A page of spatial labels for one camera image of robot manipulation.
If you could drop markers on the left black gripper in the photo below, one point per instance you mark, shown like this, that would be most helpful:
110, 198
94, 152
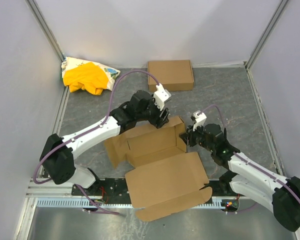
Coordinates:
162, 117

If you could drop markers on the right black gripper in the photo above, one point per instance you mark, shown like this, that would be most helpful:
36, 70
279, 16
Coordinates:
190, 136

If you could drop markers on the cardboard box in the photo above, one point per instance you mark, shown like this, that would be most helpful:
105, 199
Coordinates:
166, 179
174, 75

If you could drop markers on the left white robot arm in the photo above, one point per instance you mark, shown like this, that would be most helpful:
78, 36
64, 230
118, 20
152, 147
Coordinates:
59, 153

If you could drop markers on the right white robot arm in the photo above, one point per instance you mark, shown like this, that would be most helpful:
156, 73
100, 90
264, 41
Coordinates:
278, 193

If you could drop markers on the folded cardboard box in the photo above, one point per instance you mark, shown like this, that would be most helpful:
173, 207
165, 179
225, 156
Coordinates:
174, 75

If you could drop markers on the yellow cloth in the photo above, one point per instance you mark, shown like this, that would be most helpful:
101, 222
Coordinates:
88, 77

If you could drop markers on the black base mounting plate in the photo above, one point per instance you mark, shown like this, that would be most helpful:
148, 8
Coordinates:
115, 191

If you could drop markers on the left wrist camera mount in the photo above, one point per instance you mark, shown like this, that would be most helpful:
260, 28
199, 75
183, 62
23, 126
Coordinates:
161, 96

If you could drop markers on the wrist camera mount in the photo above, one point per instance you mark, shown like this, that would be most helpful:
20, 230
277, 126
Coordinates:
161, 96
198, 119

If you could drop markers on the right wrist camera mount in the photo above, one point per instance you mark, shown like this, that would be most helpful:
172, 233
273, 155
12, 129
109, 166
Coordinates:
198, 119

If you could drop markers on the right aluminium corner post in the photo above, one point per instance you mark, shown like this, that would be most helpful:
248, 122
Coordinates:
279, 10

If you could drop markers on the aluminium corner post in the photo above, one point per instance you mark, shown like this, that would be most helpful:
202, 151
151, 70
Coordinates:
279, 10
37, 13

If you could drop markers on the slotted cable duct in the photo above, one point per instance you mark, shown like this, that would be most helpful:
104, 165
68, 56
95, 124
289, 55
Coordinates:
50, 202

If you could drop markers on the left aluminium corner post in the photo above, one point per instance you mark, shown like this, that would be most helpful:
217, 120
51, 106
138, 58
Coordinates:
37, 13

